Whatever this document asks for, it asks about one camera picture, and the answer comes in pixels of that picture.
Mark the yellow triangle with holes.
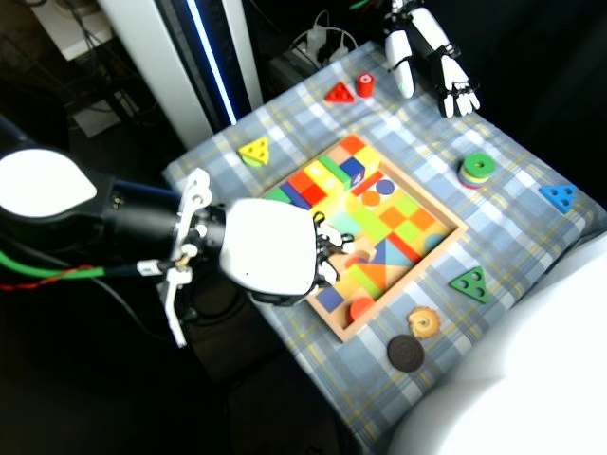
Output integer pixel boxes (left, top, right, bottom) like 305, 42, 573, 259
236, 136, 271, 162

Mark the yellow wooden ring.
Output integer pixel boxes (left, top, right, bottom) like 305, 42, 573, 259
458, 165, 492, 186

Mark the wooden tray with printed base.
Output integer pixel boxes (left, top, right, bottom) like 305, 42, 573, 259
263, 134, 469, 343

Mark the white column with blue light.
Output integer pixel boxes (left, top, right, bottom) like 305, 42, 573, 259
97, 0, 265, 151

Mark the dark brown round toy biscuit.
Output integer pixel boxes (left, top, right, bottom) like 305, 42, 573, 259
386, 334, 426, 372

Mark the red wooden ring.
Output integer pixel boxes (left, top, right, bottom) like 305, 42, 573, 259
458, 173, 490, 191

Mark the red triangle with holes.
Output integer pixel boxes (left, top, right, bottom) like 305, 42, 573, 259
323, 82, 356, 104

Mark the tan flower-shaped toy biscuit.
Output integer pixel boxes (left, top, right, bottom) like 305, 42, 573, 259
406, 306, 442, 341

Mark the green wooden ring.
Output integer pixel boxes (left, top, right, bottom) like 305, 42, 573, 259
462, 152, 497, 181

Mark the green triangle with holes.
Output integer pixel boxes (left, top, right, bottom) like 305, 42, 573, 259
449, 265, 489, 304

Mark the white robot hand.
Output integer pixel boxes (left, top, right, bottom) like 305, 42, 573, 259
217, 196, 356, 308
383, 5, 483, 119

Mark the red half-cylinder block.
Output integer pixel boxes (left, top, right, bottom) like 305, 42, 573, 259
348, 296, 377, 323

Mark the blue triangle with holes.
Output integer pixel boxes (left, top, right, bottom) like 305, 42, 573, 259
538, 183, 579, 214

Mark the blue plaid tablecloth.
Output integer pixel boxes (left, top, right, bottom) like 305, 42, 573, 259
163, 41, 603, 455

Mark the white power strip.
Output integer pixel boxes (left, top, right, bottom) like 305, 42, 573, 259
289, 26, 359, 67

